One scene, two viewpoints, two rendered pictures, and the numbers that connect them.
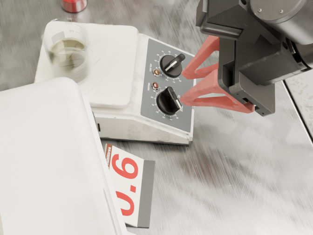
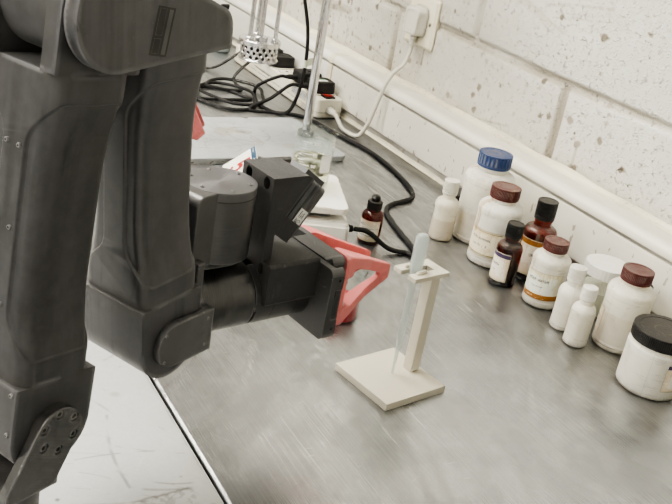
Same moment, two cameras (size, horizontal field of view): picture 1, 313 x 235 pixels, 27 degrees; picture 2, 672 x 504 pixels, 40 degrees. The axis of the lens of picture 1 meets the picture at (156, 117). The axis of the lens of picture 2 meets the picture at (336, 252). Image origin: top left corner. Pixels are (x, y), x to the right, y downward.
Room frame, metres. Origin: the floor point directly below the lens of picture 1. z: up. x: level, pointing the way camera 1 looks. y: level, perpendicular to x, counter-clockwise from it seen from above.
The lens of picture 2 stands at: (1.52, -0.15, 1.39)
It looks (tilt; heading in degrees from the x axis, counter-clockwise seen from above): 24 degrees down; 164
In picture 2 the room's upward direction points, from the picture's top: 11 degrees clockwise
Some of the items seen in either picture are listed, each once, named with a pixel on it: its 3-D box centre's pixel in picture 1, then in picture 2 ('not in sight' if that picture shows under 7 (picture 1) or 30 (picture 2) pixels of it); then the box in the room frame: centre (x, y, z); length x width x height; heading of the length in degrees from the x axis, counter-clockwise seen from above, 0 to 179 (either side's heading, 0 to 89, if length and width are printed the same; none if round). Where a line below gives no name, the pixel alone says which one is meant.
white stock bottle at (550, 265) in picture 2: not in sight; (548, 271); (0.57, 0.40, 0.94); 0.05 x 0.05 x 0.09
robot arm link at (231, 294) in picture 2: not in sight; (211, 288); (0.86, -0.06, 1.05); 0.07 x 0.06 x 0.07; 116
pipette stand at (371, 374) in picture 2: not in sight; (401, 325); (0.76, 0.14, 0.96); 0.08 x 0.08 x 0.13; 26
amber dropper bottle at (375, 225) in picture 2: not in sight; (372, 217); (0.42, 0.21, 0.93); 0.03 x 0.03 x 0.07
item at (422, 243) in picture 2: not in sight; (421, 256); (0.76, 0.15, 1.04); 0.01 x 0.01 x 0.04; 26
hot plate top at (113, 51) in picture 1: (87, 63); (295, 189); (0.46, 0.09, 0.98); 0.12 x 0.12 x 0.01; 85
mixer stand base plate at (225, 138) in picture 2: not in sight; (241, 138); (0.05, 0.08, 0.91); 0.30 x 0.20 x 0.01; 107
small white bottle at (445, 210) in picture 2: not in sight; (446, 209); (0.39, 0.32, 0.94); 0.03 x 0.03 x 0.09
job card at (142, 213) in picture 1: (127, 185); not in sight; (0.33, 0.04, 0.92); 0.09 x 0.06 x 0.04; 175
